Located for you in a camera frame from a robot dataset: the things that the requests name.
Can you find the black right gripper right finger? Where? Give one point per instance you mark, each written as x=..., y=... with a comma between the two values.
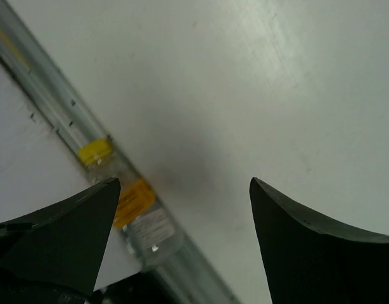
x=309, y=257

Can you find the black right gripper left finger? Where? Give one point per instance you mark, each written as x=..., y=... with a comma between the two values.
x=61, y=245

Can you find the yellow cap clear bottle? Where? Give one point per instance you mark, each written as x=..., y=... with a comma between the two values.
x=150, y=231

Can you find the aluminium table frame rail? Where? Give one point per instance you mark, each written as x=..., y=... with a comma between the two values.
x=186, y=276

